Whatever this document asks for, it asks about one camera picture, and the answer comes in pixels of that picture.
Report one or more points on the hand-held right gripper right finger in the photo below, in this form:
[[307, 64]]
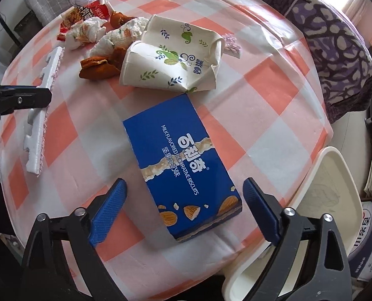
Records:
[[262, 213]]

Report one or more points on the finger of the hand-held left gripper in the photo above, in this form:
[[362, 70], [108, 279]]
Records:
[[26, 97]]

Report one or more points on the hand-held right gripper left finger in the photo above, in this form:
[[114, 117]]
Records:
[[109, 213]]

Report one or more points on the white foam puzzle strip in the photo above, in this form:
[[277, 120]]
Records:
[[37, 131]]

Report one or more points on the white plastic bin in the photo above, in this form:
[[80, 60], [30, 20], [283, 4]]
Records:
[[330, 188]]

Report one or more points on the blue biscuit box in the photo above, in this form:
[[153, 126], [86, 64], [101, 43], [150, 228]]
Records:
[[173, 150]]

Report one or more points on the long white tissue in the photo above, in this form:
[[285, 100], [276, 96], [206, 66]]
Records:
[[117, 37]]

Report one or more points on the red snack wrapper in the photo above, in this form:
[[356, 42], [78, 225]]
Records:
[[96, 9]]

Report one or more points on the crumpled stained white tissue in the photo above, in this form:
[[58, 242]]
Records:
[[85, 33]]

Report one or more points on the orange white checked tablecloth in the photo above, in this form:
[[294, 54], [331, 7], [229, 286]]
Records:
[[251, 116]]

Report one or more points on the printed cardboard water box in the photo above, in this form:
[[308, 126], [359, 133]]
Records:
[[371, 241]]

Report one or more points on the crushed leaf-print paper cup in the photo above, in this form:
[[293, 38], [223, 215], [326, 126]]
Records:
[[173, 29], [142, 69]]

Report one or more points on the pink foam piece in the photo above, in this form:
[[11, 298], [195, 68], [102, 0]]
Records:
[[233, 45]]

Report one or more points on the bed with purple blanket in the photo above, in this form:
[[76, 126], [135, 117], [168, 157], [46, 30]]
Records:
[[330, 37]]

